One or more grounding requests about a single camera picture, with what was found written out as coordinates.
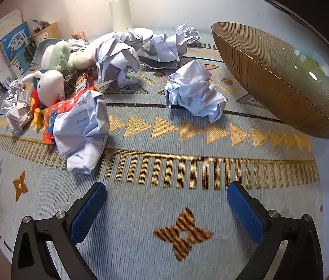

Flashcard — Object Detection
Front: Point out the white rabbit plush toy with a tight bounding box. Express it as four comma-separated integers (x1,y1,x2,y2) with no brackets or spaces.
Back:
21,69,66,111

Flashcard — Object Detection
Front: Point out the brown ribbed bowl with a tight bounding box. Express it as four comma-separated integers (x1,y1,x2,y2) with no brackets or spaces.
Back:
211,21,329,139

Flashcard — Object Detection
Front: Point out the row of upright books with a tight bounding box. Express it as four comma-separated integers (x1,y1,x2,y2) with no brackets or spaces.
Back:
0,9,34,89

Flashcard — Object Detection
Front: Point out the pink carton box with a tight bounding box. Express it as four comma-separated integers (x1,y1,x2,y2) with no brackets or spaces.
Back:
71,31,89,43

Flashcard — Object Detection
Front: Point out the blue patterned rug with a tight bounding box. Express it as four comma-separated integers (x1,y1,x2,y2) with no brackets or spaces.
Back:
0,28,329,280

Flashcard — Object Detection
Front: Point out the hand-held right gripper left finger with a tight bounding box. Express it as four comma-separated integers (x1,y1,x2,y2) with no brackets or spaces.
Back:
11,181,108,280

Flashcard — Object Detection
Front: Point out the white desk lamp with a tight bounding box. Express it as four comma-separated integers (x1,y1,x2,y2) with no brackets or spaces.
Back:
109,0,153,40

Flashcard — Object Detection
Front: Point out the orange red snack packet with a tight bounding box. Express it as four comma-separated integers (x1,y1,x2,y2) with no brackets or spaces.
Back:
32,89,98,145

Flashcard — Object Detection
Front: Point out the brown cardboard pen holder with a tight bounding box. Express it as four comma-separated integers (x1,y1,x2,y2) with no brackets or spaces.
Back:
33,22,60,46

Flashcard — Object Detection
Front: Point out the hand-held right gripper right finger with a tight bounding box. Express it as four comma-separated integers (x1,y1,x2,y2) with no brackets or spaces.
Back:
226,181,324,280

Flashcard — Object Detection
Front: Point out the small white paper ball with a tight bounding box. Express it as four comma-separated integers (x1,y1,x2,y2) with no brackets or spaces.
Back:
69,38,88,49

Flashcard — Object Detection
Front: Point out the paper with grey print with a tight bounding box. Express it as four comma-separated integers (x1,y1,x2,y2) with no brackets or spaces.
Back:
138,33,189,70

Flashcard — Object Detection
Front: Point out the black monitor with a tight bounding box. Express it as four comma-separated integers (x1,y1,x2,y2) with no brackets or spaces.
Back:
262,0,329,70

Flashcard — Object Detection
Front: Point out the printed form paper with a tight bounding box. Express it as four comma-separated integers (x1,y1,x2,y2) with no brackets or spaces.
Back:
53,90,110,175

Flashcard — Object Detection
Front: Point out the green white pink dango plush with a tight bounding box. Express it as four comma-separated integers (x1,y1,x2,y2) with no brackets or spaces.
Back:
41,40,101,73

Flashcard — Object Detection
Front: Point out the black mesh pen holder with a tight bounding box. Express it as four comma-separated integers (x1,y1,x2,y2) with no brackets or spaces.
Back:
21,39,38,62

